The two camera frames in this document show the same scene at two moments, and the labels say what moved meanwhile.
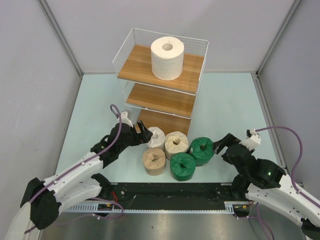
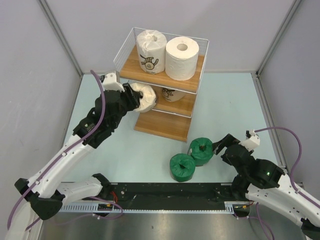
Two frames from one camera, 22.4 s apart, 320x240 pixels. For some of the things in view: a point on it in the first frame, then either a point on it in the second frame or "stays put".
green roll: x=182 y=166 stays put
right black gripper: x=228 y=139 stays put
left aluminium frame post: x=58 y=29 stays put
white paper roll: x=158 y=138 → x=151 y=49
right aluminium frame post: x=256 y=75 stays put
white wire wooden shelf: x=163 y=75 stays put
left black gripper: x=142 y=138 → x=132 y=103
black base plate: x=143 y=196 stays put
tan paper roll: x=154 y=161 → x=172 y=95
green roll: x=202 y=148 stays put
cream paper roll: x=176 y=142 → x=148 y=101
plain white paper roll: x=167 y=53 → x=181 y=55
